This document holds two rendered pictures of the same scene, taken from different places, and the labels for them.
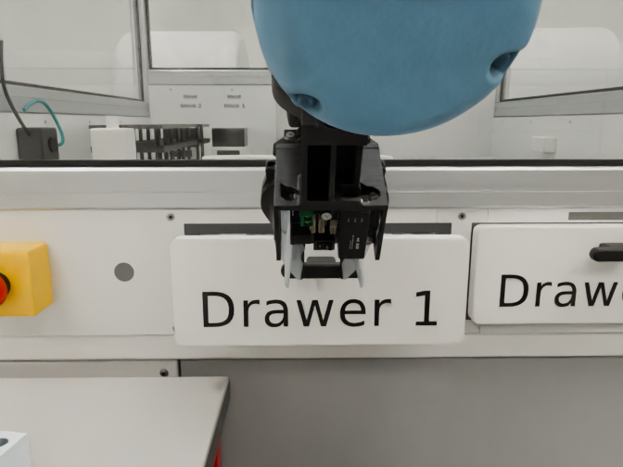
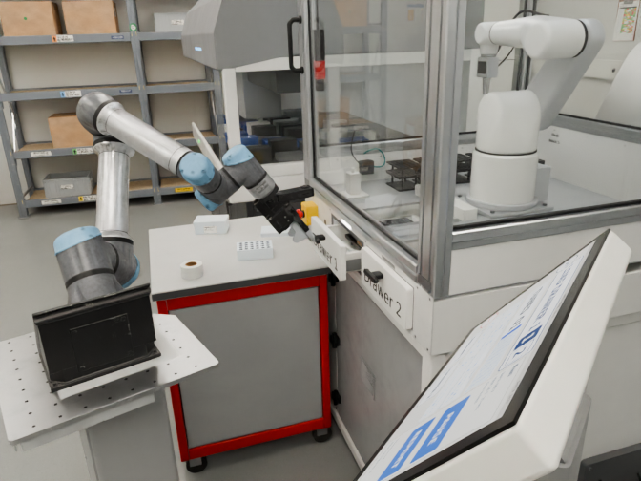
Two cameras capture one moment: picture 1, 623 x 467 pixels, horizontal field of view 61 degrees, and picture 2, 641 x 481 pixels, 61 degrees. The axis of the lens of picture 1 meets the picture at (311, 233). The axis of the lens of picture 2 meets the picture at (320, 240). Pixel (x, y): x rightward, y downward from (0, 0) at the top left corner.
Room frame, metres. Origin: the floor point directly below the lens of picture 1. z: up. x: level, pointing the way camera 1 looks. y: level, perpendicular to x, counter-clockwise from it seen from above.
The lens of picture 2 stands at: (0.06, -1.50, 1.49)
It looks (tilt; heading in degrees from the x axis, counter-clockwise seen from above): 21 degrees down; 74
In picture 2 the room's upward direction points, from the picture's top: 2 degrees counter-clockwise
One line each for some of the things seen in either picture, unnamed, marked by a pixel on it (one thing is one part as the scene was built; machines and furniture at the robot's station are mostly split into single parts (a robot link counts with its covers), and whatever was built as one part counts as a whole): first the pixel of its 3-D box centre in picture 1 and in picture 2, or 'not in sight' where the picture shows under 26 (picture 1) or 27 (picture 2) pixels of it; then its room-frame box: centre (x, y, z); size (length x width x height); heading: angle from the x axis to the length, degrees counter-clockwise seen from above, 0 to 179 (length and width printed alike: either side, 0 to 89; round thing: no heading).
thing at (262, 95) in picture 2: not in sight; (299, 97); (0.87, 1.71, 1.13); 1.78 x 1.14 x 0.45; 91
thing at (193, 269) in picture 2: not in sight; (192, 269); (0.09, 0.17, 0.78); 0.07 x 0.07 x 0.04
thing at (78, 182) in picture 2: not in sight; (70, 183); (-0.86, 3.97, 0.22); 0.40 x 0.30 x 0.17; 178
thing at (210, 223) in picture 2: not in sight; (212, 224); (0.20, 0.59, 0.79); 0.13 x 0.09 x 0.05; 165
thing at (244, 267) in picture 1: (320, 290); (327, 246); (0.50, -0.01, 0.87); 0.29 x 0.02 x 0.11; 91
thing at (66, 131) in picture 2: not in sight; (76, 129); (-0.70, 3.97, 0.72); 0.41 x 0.32 x 0.28; 178
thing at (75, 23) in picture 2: not in sight; (92, 18); (-0.41, 3.96, 1.66); 0.41 x 0.32 x 0.28; 178
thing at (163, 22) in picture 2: not in sight; (177, 23); (0.31, 3.93, 1.61); 0.40 x 0.30 x 0.17; 178
